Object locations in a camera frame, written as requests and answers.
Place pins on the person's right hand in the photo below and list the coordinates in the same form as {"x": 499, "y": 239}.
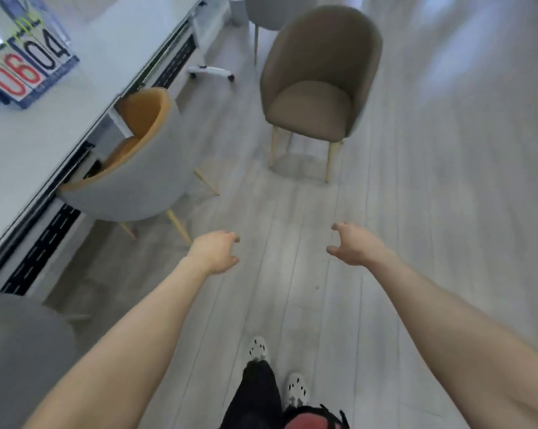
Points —
{"x": 358, "y": 247}

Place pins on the person's left hand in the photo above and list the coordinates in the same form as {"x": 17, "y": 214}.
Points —
{"x": 215, "y": 254}

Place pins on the orange upholstered chair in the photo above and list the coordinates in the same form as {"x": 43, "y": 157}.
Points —
{"x": 134, "y": 183}

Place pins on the brown upholstered chair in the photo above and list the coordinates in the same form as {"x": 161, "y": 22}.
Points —
{"x": 23, "y": 352}
{"x": 278, "y": 11}
{"x": 313, "y": 107}

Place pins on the person's left forearm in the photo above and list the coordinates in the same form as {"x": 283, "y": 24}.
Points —
{"x": 117, "y": 352}

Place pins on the person's right forearm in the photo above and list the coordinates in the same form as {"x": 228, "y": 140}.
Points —
{"x": 452, "y": 344}

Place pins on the white left clog shoe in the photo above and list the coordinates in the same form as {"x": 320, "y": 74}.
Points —
{"x": 257, "y": 349}

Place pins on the white clog shoe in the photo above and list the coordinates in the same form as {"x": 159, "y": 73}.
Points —
{"x": 295, "y": 390}
{"x": 257, "y": 349}

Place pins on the black trousers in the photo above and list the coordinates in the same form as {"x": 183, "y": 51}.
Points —
{"x": 253, "y": 397}

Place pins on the white right clog shoe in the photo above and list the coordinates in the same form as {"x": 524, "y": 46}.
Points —
{"x": 295, "y": 390}

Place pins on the pink black worn gadget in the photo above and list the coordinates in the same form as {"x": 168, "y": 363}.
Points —
{"x": 309, "y": 420}

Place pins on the blue flip scoreboard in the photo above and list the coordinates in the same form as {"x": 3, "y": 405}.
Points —
{"x": 23, "y": 71}

